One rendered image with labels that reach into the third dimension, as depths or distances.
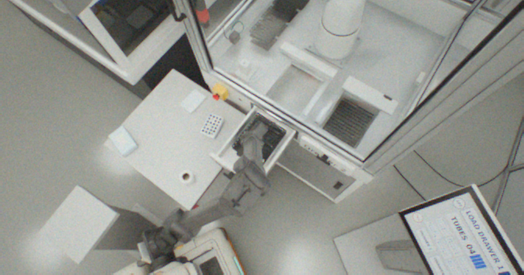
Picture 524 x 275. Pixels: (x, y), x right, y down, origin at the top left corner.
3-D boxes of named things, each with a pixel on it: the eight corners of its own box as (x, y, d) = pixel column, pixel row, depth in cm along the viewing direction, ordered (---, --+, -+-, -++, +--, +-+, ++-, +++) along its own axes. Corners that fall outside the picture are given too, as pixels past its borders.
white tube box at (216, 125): (214, 139, 165) (213, 137, 162) (200, 134, 167) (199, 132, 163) (224, 120, 169) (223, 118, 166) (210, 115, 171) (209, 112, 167)
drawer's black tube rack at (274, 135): (261, 169, 151) (260, 166, 145) (232, 150, 155) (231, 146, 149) (286, 135, 157) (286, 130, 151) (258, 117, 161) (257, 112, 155)
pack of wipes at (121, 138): (139, 146, 165) (136, 143, 161) (125, 157, 163) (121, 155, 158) (125, 127, 169) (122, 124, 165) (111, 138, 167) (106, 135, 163)
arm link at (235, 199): (222, 191, 71) (253, 219, 73) (249, 153, 81) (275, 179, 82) (157, 227, 102) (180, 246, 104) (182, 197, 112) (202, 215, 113)
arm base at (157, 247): (140, 233, 105) (153, 266, 101) (153, 223, 102) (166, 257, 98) (161, 227, 112) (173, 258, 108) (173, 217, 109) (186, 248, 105)
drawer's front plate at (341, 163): (348, 176, 150) (354, 170, 140) (299, 145, 157) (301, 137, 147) (350, 173, 151) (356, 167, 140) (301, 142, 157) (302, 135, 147)
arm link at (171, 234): (157, 237, 101) (168, 247, 102) (173, 223, 97) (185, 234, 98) (169, 218, 109) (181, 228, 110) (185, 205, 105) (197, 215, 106)
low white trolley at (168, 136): (215, 223, 222) (189, 210, 152) (153, 175, 237) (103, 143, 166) (261, 160, 239) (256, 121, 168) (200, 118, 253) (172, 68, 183)
